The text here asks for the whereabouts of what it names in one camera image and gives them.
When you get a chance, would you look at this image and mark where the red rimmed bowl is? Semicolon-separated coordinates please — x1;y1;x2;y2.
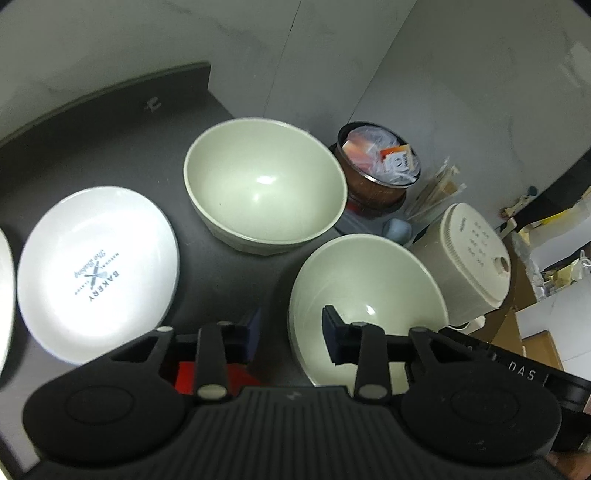
174;361;195;396

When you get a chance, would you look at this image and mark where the pale green bowl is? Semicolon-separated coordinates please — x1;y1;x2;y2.
287;234;450;390
183;118;348;256

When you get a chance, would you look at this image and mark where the white bakery plate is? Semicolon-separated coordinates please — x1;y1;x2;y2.
17;186;179;365

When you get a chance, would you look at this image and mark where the cardboard box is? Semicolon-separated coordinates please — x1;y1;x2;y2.
471;270;564;371

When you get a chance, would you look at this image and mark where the light blue cup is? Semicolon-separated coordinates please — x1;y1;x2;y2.
383;218;413;245

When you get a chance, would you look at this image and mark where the cream rice cooker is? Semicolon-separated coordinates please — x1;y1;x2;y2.
410;203;511;328

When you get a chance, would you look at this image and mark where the wrapped chopsticks bundle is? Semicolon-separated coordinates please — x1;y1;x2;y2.
406;157;466;220

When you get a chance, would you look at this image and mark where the brown pot with packets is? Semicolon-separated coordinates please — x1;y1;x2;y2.
332;121;422;217

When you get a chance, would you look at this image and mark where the grey raised work board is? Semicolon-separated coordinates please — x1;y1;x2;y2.
1;63;315;385

